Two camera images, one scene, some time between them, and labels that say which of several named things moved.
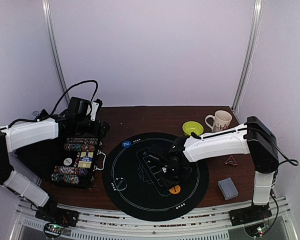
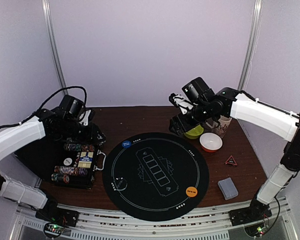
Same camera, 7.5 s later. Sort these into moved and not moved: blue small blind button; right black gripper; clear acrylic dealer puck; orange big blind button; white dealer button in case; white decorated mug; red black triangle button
Moved: orange big blind button; right black gripper
Not moved: blue small blind button; white decorated mug; white dealer button in case; clear acrylic dealer puck; red black triangle button
